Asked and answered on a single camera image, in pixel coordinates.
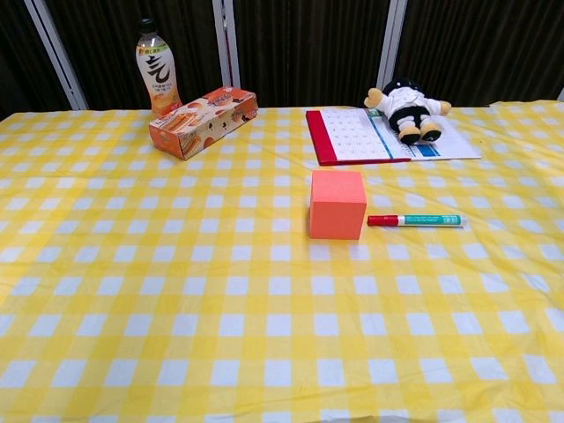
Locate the orange drink bottle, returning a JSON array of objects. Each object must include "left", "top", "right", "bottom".
[{"left": 135, "top": 17, "right": 184, "bottom": 119}]

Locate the black white plush toy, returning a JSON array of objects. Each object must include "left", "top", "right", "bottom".
[{"left": 363, "top": 78, "right": 454, "bottom": 145}]

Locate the red desk calendar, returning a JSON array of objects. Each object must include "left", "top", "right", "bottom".
[{"left": 305, "top": 108, "right": 483, "bottom": 167}]

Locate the pink cube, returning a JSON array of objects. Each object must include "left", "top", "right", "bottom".
[{"left": 308, "top": 170, "right": 368, "bottom": 241}]

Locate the orange snack box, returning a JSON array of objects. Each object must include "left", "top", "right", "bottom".
[{"left": 148, "top": 86, "right": 260, "bottom": 161}]

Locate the yellow checkered tablecloth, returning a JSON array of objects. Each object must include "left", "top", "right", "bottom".
[{"left": 0, "top": 100, "right": 564, "bottom": 423}]

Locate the red capped green marker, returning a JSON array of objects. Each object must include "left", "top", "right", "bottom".
[{"left": 367, "top": 213, "right": 468, "bottom": 229}]

